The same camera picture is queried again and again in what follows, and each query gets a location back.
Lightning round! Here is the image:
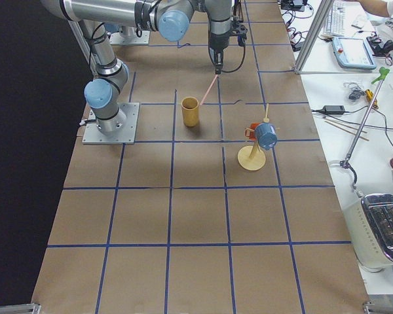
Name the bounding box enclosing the green reacher grabber tool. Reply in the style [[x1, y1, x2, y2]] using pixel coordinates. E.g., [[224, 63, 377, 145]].
[[339, 67, 390, 191]]

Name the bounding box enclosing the white keyboard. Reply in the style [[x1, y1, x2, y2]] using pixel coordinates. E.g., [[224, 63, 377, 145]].
[[322, 1, 345, 37]]

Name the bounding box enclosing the black power adapter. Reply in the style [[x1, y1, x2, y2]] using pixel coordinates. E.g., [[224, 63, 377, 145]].
[[323, 105, 346, 115]]

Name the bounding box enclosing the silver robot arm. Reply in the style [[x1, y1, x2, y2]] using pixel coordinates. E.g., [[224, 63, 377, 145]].
[[42, 1, 232, 134]]

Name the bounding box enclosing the blue mug on stand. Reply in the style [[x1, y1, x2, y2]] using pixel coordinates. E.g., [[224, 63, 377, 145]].
[[255, 122, 278, 150]]

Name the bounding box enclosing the silver toaster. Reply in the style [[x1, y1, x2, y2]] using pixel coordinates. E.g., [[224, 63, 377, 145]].
[[343, 193, 393, 272]]

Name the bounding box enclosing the aluminium frame post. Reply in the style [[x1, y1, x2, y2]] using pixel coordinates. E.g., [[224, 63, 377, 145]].
[[293, 0, 333, 75]]

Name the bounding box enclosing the person in patterned shirt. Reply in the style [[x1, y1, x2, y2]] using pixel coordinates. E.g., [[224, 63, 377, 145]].
[[359, 0, 393, 44]]

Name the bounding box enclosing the wooden chopstick pair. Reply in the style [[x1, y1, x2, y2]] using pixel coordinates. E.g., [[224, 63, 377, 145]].
[[324, 120, 369, 141]]

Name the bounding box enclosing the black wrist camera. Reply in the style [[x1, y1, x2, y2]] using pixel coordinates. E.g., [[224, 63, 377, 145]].
[[231, 20, 248, 47]]

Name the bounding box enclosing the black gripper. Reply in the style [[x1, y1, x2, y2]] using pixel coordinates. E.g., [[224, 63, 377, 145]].
[[208, 31, 231, 75]]

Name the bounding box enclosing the pink chopstick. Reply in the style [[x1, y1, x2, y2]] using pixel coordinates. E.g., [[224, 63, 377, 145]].
[[200, 74, 219, 106]]

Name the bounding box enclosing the bamboo cylinder holder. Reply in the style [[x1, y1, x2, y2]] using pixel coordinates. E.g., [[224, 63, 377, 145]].
[[181, 97, 199, 127]]

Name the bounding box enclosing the blue teach pendant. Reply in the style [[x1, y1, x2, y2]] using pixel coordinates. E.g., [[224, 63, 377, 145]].
[[332, 37, 376, 70]]

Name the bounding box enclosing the wooden mug tree stand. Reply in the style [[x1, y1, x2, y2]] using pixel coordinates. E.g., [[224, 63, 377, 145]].
[[237, 103, 270, 171]]

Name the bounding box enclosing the orange mug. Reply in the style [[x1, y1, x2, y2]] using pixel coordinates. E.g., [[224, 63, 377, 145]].
[[244, 122, 259, 141]]

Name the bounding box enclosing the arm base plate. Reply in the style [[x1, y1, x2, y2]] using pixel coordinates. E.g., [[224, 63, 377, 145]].
[[82, 103, 140, 145], [109, 26, 150, 46]]

